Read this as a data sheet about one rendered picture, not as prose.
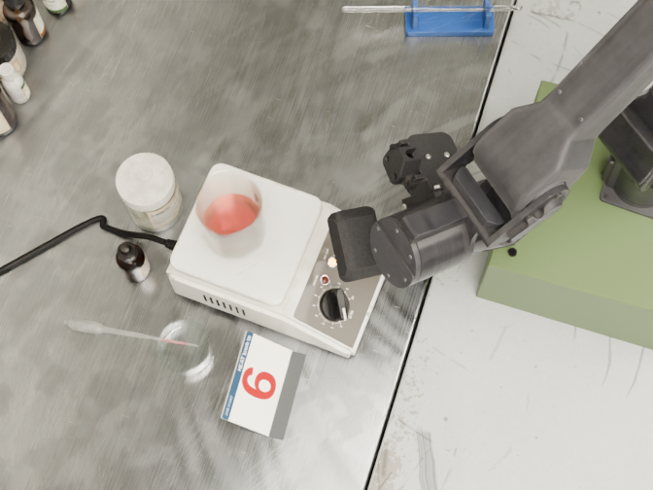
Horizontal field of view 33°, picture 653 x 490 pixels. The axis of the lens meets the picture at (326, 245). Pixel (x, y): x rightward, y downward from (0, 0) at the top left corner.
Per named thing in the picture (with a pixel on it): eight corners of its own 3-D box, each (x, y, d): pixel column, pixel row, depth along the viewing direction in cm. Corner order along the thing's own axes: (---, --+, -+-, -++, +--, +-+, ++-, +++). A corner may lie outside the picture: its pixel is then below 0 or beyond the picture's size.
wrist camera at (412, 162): (492, 195, 97) (476, 122, 98) (421, 205, 93) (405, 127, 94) (452, 208, 102) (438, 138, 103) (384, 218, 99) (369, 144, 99)
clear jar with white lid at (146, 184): (117, 212, 120) (101, 184, 112) (153, 171, 121) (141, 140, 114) (159, 244, 118) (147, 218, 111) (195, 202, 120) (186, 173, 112)
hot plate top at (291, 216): (326, 202, 111) (326, 198, 110) (280, 310, 108) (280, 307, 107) (215, 162, 113) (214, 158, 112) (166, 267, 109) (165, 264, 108)
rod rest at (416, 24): (492, 10, 127) (496, -8, 124) (494, 36, 126) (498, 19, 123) (404, 11, 128) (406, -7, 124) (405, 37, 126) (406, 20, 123)
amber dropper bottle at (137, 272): (126, 286, 117) (114, 264, 110) (119, 261, 118) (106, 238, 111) (154, 277, 117) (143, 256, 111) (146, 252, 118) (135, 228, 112)
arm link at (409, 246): (521, 109, 87) (399, 153, 82) (582, 190, 84) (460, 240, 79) (468, 191, 96) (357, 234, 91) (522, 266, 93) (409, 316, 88)
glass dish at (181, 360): (162, 323, 116) (159, 317, 113) (215, 326, 115) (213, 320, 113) (156, 375, 114) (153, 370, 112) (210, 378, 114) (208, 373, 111)
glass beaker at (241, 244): (215, 195, 111) (205, 160, 103) (277, 212, 111) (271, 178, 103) (192, 260, 109) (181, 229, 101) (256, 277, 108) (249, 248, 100)
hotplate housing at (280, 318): (396, 250, 118) (400, 223, 110) (352, 363, 114) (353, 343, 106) (203, 180, 121) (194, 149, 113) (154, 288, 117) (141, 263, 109)
